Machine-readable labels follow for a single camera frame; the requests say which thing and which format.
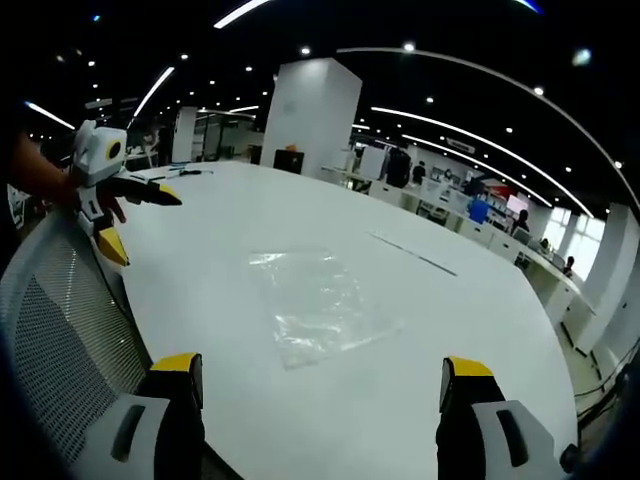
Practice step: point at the white pillar by window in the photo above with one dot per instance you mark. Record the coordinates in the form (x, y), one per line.
(610, 280)

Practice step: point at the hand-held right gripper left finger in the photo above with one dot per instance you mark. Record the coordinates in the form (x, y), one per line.
(150, 430)

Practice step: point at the transparent food packaging bag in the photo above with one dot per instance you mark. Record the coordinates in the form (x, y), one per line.
(320, 305)

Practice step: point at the small tools on table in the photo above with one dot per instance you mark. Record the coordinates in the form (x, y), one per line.
(190, 171)

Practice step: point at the black hanging jacket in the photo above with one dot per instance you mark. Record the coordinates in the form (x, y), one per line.
(398, 167)

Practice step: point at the black box with orange top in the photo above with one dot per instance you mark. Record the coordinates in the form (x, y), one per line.
(288, 159)

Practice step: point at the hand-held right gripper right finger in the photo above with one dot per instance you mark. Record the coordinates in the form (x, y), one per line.
(505, 435)

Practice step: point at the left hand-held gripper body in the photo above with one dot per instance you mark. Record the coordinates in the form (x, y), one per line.
(97, 155)

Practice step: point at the blue storage box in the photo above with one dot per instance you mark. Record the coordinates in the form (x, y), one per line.
(479, 211)

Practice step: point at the row of white desks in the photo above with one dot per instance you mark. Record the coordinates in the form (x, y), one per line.
(545, 280)

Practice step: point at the thin strip on table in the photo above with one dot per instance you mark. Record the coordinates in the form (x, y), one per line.
(415, 254)

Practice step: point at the person's left hand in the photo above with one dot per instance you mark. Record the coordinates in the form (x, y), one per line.
(116, 207)

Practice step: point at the grey mesh office chair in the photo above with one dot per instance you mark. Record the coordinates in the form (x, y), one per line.
(65, 340)

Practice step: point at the white square pillar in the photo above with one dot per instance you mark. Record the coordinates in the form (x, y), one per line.
(312, 115)

